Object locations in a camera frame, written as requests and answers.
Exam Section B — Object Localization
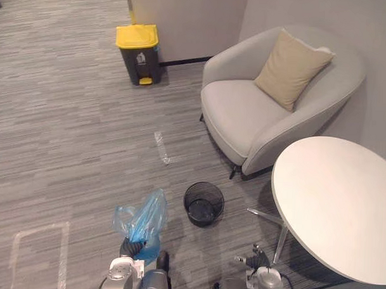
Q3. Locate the light grey armchair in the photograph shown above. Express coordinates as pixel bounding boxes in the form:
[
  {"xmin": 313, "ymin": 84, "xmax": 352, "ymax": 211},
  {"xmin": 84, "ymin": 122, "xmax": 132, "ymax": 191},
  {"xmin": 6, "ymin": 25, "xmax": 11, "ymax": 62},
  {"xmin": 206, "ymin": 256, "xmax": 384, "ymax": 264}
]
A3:
[{"xmin": 196, "ymin": 21, "xmax": 369, "ymax": 184}]

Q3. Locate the grey pedal bin yellow lid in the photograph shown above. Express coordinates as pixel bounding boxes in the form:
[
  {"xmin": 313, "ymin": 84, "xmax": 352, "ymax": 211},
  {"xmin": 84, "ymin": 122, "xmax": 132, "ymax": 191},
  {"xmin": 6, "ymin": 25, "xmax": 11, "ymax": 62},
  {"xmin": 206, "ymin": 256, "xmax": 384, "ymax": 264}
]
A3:
[{"xmin": 114, "ymin": 23, "xmax": 161, "ymax": 87}]

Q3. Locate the beige cushion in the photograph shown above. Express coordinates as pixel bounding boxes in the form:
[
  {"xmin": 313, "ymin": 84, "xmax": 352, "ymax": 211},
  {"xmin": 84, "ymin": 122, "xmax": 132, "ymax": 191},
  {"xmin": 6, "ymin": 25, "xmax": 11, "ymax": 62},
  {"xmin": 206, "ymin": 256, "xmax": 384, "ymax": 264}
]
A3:
[{"xmin": 252, "ymin": 27, "xmax": 337, "ymax": 114}]

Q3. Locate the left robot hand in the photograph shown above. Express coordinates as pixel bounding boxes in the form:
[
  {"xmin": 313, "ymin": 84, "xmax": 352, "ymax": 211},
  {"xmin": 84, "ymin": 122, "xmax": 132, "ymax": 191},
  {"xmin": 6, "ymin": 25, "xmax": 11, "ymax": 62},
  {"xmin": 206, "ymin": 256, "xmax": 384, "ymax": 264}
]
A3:
[{"xmin": 119, "ymin": 236, "xmax": 148, "ymax": 260}]

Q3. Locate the silver robot leg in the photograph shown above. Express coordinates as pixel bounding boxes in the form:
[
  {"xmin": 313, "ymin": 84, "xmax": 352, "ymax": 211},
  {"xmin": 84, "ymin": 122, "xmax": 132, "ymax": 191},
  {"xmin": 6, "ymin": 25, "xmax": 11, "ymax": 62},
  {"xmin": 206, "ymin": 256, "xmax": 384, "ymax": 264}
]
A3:
[{"xmin": 140, "ymin": 249, "xmax": 174, "ymax": 289}]

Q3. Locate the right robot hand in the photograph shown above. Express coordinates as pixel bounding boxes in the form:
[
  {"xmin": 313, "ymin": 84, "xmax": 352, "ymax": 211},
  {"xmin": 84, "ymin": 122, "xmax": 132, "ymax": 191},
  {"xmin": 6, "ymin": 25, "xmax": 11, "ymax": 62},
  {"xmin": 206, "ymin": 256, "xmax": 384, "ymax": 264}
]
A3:
[{"xmin": 234, "ymin": 242, "xmax": 272, "ymax": 270}]

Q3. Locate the black mesh waste bin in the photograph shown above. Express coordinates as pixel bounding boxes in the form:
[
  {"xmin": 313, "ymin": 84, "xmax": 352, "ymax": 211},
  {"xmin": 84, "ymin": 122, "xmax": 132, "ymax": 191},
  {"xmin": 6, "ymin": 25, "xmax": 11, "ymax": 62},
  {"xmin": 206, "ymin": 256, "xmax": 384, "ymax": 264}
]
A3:
[{"xmin": 182, "ymin": 181, "xmax": 226, "ymax": 229}]

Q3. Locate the round white tea table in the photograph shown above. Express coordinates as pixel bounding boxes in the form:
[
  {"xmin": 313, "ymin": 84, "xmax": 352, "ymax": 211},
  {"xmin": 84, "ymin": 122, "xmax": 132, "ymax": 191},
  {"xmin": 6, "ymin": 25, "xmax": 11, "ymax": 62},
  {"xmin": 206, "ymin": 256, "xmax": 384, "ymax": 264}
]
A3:
[{"xmin": 244, "ymin": 133, "xmax": 386, "ymax": 286}]

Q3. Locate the blue plastic trash bag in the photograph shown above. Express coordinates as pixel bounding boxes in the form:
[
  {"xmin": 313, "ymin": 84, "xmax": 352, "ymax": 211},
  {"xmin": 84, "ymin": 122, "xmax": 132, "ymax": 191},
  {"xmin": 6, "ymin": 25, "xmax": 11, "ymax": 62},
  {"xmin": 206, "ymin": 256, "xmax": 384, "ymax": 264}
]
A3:
[{"xmin": 112, "ymin": 186, "xmax": 170, "ymax": 267}]

